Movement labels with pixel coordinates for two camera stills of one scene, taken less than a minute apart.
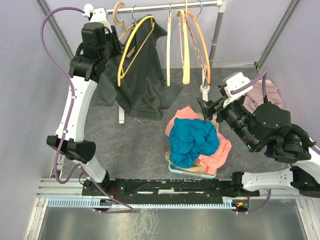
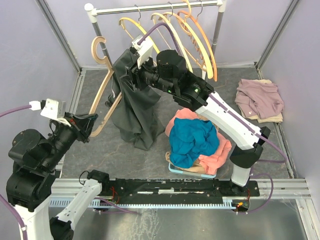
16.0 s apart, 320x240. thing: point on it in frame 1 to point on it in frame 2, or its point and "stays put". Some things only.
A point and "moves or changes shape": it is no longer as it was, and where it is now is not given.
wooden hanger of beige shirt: (185, 59) to (173, 16)
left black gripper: (113, 35) to (83, 126)
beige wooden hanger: (116, 20) to (95, 43)
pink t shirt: (211, 163) stays put
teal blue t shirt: (190, 139) stays put
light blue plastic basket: (176, 169) stays put
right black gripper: (211, 108) to (137, 73)
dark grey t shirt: (134, 76) moves or changes shape
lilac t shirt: (255, 98) stays put
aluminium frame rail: (51, 188) stays put
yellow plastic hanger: (120, 71) to (154, 45)
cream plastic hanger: (168, 46) to (181, 45)
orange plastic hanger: (206, 69) to (183, 12)
